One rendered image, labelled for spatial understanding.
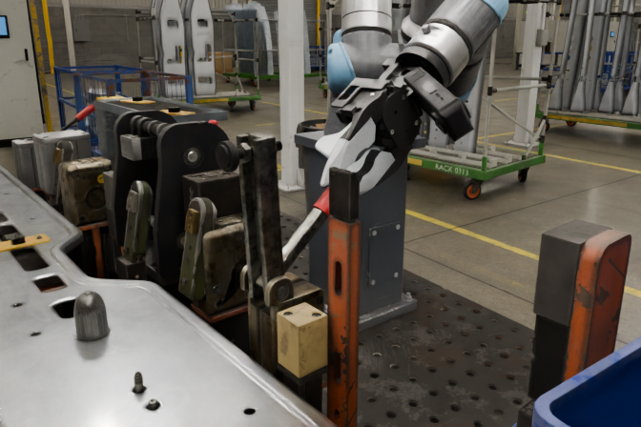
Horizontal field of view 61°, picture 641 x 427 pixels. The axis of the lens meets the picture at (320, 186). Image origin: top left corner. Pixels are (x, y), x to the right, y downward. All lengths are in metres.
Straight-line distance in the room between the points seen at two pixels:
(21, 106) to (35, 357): 7.13
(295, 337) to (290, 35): 4.31
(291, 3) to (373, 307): 3.76
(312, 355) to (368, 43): 0.46
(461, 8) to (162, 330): 0.52
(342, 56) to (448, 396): 0.61
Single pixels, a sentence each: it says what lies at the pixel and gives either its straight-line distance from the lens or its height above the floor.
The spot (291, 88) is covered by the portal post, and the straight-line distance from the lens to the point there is 4.75.
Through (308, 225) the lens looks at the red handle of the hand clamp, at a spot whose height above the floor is 1.11.
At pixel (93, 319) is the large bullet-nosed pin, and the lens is 0.63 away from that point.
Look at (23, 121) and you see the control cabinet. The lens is 7.73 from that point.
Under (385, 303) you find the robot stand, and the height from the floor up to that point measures 0.74.
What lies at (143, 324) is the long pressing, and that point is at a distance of 0.65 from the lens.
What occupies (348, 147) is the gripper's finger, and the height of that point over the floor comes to 1.19.
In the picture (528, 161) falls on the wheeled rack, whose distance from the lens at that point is 5.12.
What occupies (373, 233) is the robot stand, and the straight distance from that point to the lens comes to 1.15.
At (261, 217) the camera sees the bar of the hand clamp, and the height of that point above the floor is 1.14.
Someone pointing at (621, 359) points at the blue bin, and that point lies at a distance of 0.31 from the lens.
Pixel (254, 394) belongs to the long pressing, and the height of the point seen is 1.00.
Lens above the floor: 1.31
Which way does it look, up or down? 15 degrees down
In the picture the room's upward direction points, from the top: straight up
